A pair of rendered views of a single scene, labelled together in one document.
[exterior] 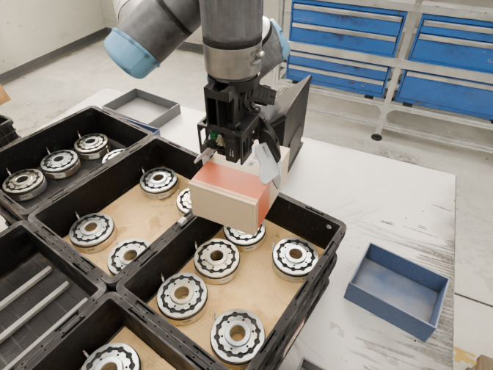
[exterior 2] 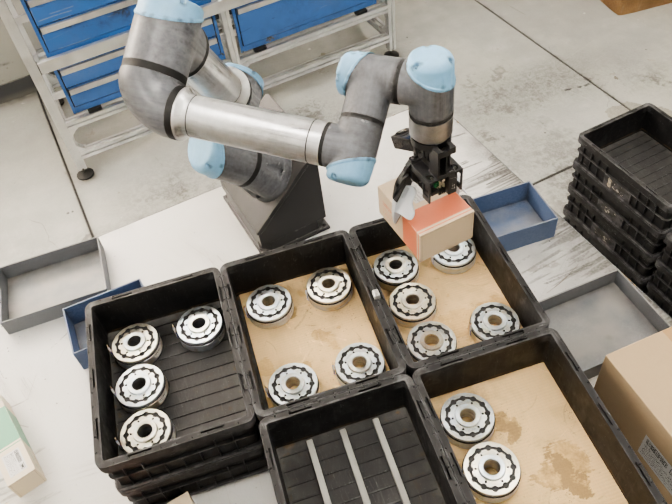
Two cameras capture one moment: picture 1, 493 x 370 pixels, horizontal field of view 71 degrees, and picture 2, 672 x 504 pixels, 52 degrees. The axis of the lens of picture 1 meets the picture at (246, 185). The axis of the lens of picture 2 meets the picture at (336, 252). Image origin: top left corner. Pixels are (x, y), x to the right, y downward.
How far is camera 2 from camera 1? 0.99 m
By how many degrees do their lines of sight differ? 32
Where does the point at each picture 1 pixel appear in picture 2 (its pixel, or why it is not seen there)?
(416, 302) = (523, 217)
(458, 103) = (312, 13)
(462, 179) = not seen: hidden behind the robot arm
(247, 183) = (449, 204)
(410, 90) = (253, 29)
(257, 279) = (449, 289)
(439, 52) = not seen: outside the picture
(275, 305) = (481, 291)
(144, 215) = (302, 339)
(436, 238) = (481, 163)
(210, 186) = (434, 225)
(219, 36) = (444, 116)
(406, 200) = not seen: hidden behind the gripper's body
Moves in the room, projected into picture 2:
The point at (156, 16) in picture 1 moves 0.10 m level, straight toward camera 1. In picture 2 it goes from (374, 131) to (433, 143)
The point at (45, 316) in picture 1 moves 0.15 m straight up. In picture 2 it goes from (366, 460) to (361, 423)
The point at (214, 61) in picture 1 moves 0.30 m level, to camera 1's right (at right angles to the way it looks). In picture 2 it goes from (439, 133) to (526, 44)
